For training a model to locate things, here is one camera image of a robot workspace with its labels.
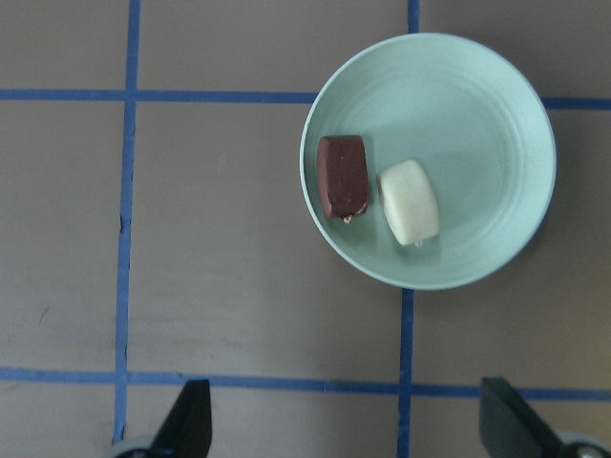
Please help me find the white bun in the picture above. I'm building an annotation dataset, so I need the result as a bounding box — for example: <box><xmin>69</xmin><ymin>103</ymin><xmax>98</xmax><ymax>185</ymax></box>
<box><xmin>377</xmin><ymin>159</ymin><xmax>440</xmax><ymax>246</ymax></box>

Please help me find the light green plate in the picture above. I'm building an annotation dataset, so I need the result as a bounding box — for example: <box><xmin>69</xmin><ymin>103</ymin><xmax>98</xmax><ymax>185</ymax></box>
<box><xmin>300</xmin><ymin>33</ymin><xmax>557</xmax><ymax>290</ymax></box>

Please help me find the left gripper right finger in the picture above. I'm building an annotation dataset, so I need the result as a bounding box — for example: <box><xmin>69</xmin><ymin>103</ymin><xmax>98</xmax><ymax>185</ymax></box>
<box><xmin>479</xmin><ymin>377</ymin><xmax>567</xmax><ymax>458</ymax></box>

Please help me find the brown bun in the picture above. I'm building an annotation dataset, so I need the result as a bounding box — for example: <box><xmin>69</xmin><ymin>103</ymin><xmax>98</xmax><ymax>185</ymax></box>
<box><xmin>316</xmin><ymin>135</ymin><xmax>369</xmax><ymax>224</ymax></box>

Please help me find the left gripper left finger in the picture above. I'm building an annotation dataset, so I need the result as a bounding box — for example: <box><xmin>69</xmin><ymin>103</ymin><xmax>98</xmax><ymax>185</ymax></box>
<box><xmin>153</xmin><ymin>380</ymin><xmax>212</xmax><ymax>458</ymax></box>

